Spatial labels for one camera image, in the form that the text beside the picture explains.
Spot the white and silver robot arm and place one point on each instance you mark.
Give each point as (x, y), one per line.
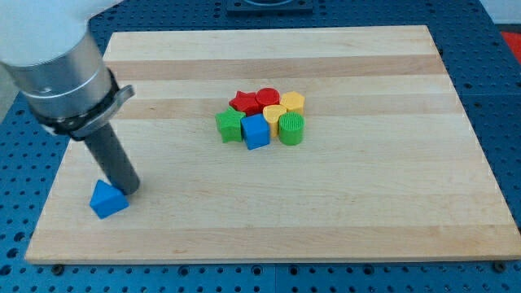
(49, 51)

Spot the blue triangle block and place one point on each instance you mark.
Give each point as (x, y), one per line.
(107, 200)

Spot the blue cube block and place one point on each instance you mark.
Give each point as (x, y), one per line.
(255, 131)

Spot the yellow heart block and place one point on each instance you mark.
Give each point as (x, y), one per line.
(272, 114)

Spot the green cylinder block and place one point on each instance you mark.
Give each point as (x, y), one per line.
(291, 128)

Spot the green star block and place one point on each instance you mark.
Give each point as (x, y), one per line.
(229, 125)

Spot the red star block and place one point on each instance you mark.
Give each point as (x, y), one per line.
(245, 102)

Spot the red cylinder block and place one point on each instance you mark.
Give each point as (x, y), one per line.
(267, 97)

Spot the yellow pentagon block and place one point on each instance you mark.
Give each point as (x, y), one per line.
(293, 102)

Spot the wooden board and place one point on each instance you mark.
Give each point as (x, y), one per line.
(389, 170)

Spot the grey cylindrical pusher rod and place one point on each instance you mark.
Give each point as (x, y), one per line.
(105, 147)

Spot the red object at edge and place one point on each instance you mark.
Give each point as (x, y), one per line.
(513, 40)

